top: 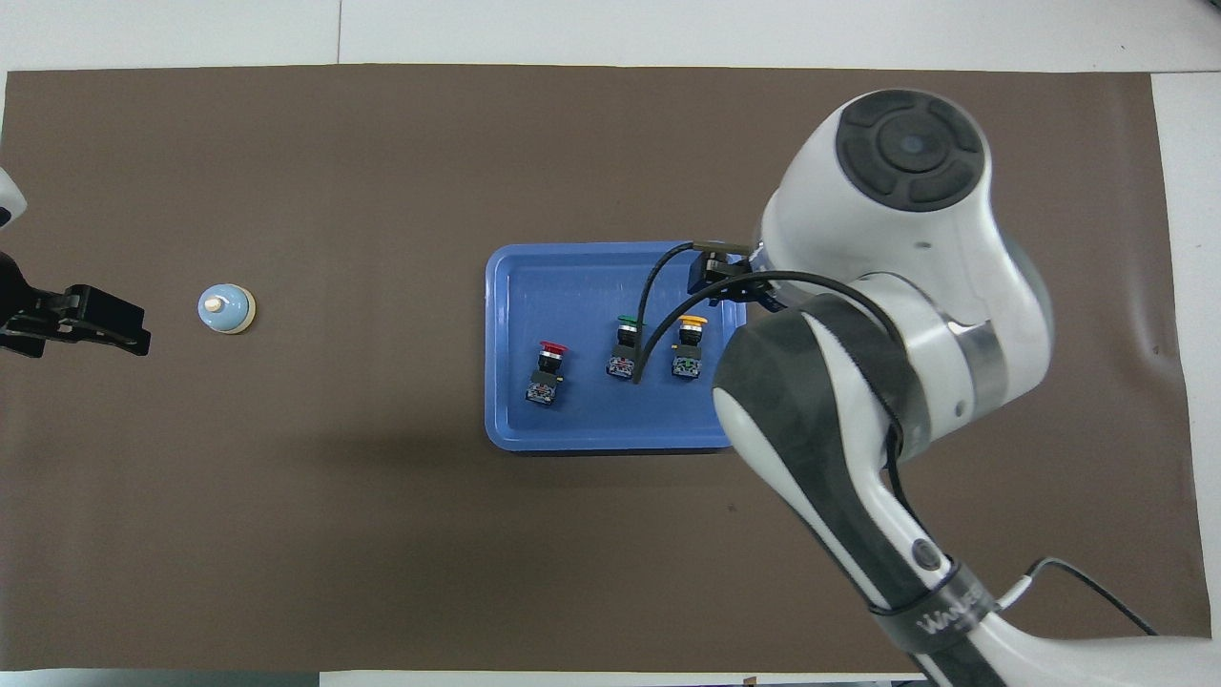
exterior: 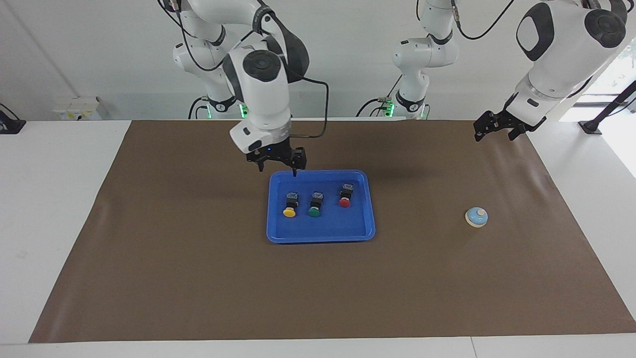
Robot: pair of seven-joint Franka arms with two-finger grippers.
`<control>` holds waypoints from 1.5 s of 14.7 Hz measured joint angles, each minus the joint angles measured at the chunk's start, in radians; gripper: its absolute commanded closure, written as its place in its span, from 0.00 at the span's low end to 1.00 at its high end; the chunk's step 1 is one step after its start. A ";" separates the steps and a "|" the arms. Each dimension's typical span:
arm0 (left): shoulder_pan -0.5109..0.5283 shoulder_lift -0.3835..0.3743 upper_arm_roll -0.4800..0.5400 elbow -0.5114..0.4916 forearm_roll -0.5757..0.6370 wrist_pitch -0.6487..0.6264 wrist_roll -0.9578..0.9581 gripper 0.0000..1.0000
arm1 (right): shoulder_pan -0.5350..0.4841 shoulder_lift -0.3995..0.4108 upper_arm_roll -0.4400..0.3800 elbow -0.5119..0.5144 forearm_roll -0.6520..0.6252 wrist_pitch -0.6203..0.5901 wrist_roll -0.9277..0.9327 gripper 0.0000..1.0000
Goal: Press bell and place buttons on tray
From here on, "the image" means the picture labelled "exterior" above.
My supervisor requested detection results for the yellow push button switch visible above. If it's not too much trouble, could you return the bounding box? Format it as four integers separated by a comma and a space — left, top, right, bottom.
283, 191, 300, 218

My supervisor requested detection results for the green push button switch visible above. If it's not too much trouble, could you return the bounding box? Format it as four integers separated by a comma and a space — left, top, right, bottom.
308, 191, 325, 218

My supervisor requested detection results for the light blue call bell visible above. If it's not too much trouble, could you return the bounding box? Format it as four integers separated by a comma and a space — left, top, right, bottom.
465, 207, 489, 228

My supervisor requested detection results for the blue plastic tray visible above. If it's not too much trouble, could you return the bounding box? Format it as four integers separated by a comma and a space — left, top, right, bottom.
266, 170, 376, 244

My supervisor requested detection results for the black angled stand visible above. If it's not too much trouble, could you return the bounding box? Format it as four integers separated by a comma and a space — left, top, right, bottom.
579, 80, 636, 136

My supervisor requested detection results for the bright window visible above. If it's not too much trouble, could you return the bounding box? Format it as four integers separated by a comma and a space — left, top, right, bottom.
571, 42, 636, 107

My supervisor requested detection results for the brown table mat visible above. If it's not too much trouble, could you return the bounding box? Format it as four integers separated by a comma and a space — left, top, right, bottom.
28, 118, 636, 344

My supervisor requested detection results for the white box with yellow labels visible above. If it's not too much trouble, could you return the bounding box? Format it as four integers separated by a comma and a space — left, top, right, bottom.
52, 96, 102, 121

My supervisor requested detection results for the black stand with flat foot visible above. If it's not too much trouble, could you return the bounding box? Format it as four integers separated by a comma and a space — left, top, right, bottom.
0, 103, 26, 135

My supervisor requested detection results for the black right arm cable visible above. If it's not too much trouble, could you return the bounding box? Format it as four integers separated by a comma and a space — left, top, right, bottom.
158, 0, 330, 139

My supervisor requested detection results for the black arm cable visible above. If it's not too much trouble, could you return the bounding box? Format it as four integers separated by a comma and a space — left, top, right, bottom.
449, 0, 517, 40
158, 0, 330, 139

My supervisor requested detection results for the black base cable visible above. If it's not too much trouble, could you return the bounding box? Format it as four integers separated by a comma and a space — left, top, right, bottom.
188, 96, 212, 120
355, 75, 400, 118

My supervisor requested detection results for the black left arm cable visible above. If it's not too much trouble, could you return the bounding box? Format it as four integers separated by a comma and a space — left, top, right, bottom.
449, 0, 517, 40

